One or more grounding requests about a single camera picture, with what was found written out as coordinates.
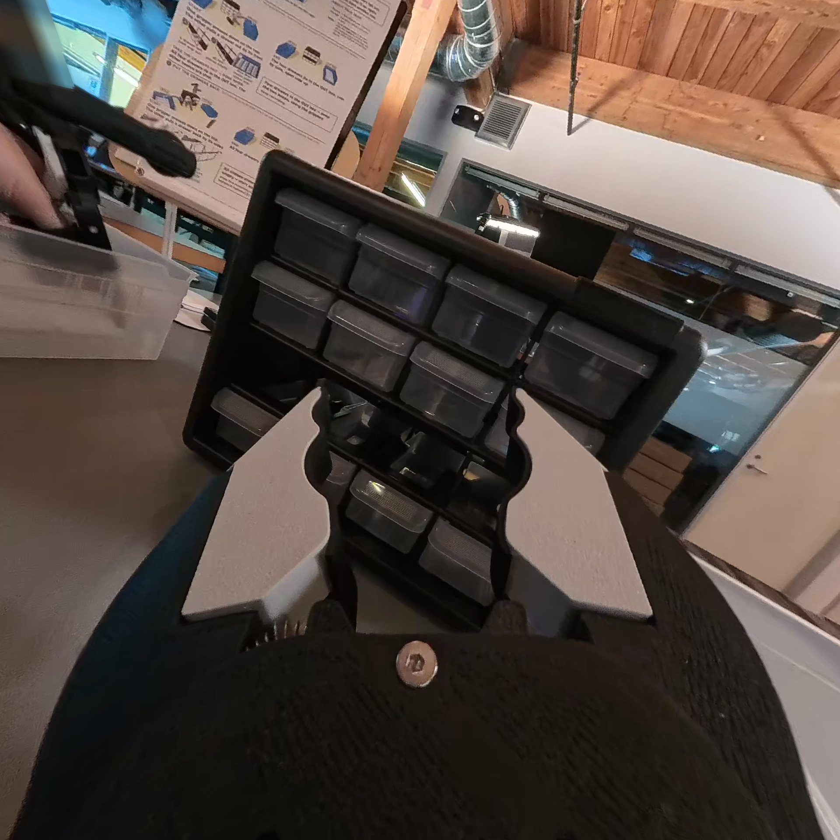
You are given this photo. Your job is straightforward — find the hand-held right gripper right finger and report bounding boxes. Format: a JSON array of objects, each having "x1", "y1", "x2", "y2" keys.
[{"x1": 487, "y1": 387, "x2": 654, "y2": 631}]

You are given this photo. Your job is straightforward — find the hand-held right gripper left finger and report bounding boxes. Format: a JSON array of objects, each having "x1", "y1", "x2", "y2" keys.
[{"x1": 180, "y1": 386, "x2": 361, "y2": 634}]

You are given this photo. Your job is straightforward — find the black drawer cabinet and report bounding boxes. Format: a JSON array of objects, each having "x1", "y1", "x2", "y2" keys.
[{"x1": 182, "y1": 150, "x2": 706, "y2": 631}]

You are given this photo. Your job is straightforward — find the clear plastic storage bin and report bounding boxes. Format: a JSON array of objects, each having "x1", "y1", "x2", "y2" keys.
[{"x1": 0, "y1": 220, "x2": 198, "y2": 361}]

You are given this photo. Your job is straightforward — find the set of clear cabinet drawers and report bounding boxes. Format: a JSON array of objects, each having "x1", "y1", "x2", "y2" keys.
[{"x1": 210, "y1": 189, "x2": 659, "y2": 608}]

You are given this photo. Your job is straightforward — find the person's left hand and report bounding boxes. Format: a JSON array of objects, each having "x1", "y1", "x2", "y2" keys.
[{"x1": 0, "y1": 125, "x2": 67, "y2": 232}]

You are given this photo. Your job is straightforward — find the white instruction poster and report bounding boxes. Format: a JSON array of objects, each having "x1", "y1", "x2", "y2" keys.
[{"x1": 108, "y1": 0, "x2": 408, "y2": 234}]

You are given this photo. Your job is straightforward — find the wooden post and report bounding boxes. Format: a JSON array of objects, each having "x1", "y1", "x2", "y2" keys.
[{"x1": 354, "y1": 0, "x2": 458, "y2": 193}]

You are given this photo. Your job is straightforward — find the silver ventilation duct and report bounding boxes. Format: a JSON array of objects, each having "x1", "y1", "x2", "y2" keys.
[{"x1": 436, "y1": 0, "x2": 508, "y2": 83}]

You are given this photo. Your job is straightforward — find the grey wall vent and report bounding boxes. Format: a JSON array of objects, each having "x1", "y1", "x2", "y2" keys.
[{"x1": 476, "y1": 92, "x2": 534, "y2": 152}]

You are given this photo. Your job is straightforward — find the hanging dark chain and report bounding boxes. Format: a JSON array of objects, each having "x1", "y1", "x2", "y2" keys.
[{"x1": 567, "y1": 0, "x2": 593, "y2": 137}]

